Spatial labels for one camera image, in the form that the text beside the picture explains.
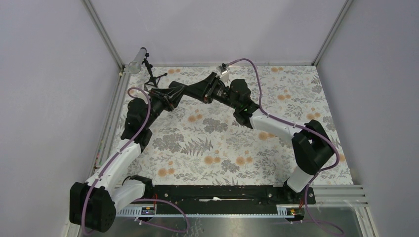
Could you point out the grey cylinder tube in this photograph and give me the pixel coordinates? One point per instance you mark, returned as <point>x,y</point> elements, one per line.
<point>134,67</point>

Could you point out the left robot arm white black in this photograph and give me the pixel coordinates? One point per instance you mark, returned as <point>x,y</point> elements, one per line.
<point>94,203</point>

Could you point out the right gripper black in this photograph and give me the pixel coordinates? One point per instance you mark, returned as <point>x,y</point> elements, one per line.
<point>206,88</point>

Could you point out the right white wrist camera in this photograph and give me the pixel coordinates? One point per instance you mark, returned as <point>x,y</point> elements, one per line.
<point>223,72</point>

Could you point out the small black tripod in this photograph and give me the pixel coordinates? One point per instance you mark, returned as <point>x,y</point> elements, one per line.
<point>153,80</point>

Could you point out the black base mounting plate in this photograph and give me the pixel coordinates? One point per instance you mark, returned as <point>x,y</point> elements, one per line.
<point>227,195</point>

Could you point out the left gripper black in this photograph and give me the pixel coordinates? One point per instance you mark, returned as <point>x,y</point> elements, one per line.
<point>163,97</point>

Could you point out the floral patterned table mat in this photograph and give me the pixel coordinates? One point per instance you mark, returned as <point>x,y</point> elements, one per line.
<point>202,144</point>

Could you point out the slotted aluminium cable rail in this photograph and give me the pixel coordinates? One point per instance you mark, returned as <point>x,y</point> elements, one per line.
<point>253,211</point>

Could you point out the black remote control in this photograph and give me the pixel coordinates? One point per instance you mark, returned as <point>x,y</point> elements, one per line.
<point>187,90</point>

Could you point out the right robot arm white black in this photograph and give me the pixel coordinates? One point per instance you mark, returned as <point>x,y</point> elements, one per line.
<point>311,145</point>

